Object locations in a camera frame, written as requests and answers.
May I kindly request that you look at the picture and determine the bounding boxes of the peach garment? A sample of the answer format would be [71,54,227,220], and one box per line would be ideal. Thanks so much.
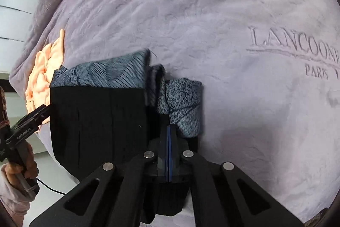
[25,29,65,134]

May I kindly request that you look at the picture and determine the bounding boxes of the black pants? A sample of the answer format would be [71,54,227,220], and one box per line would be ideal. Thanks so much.
[49,48,205,225]

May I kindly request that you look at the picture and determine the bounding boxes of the person's left forearm pink sleeve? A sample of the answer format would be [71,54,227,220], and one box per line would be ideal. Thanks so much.
[0,163,38,227]

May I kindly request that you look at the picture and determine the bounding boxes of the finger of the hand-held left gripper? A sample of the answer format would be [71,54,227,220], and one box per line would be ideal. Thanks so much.
[36,109,52,127]
[16,104,54,126]

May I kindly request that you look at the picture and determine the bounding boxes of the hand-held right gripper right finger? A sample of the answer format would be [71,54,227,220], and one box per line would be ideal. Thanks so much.
[169,124,305,227]

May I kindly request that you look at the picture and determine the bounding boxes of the person's left hand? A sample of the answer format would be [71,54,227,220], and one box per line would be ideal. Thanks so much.
[4,141,40,185]

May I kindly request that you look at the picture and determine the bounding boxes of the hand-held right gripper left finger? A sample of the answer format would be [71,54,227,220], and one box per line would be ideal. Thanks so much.
[29,124,170,227]

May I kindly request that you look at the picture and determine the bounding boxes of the lilac plush blanket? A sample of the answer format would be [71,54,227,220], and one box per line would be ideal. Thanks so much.
[9,0,340,225]

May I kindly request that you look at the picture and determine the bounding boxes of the thin black cable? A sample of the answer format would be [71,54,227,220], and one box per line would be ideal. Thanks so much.
[36,177,67,195]

